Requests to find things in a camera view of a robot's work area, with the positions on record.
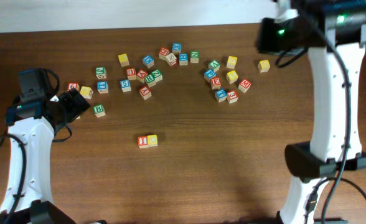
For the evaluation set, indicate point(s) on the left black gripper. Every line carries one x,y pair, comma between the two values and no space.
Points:
77,107

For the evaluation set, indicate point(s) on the red I block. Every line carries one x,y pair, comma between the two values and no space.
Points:
143,142

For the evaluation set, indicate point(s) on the green R block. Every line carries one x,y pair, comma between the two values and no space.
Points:
150,80

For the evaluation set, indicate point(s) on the yellow C block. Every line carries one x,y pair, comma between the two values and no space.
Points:
152,140

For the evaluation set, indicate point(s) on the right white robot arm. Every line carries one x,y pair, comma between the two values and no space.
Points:
333,36

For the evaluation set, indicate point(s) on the red 6 block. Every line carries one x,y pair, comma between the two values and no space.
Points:
73,85

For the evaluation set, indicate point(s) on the green B block right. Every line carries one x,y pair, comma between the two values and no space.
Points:
99,110

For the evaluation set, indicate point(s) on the blue I block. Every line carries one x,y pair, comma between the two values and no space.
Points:
102,87

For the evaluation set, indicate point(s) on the green J block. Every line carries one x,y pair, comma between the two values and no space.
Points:
100,73

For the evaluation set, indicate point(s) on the blue 5 block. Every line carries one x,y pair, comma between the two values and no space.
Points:
125,85

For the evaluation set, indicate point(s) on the yellow block upper left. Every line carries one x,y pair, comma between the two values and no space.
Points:
123,59

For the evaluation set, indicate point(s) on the red U block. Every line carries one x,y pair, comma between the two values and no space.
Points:
131,73

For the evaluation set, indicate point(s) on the red A block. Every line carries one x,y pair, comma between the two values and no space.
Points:
141,75

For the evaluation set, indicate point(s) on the red K block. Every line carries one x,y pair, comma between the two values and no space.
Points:
145,92

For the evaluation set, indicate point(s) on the blue D block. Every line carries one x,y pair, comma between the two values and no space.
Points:
148,61

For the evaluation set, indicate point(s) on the green Z block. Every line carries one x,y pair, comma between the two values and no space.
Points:
157,75

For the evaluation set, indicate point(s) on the red C block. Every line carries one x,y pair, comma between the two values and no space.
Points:
163,53

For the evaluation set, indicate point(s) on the red and wood block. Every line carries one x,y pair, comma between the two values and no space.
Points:
171,59

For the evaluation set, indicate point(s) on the blue X block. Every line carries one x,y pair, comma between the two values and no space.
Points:
176,48

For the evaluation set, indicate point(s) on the blue H block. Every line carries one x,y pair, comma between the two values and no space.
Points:
183,59

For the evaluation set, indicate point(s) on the green N block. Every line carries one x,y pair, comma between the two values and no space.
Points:
194,56

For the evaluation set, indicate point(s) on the blue P block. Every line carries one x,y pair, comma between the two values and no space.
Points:
209,74

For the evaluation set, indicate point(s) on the red E block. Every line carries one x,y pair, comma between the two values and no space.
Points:
215,83

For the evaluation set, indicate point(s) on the green V block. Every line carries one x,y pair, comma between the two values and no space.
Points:
214,65

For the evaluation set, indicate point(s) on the blue 1 block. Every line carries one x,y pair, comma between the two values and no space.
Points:
220,95

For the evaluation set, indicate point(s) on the red 3 block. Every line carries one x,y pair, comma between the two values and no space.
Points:
232,96

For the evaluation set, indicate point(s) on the yellow block centre right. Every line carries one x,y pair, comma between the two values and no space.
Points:
232,76

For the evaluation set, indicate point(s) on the yellow block upper right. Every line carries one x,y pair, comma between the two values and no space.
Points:
231,62

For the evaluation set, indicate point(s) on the red M block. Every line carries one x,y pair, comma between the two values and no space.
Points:
244,85

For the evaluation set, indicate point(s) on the yellow block far right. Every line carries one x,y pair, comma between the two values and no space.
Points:
264,66

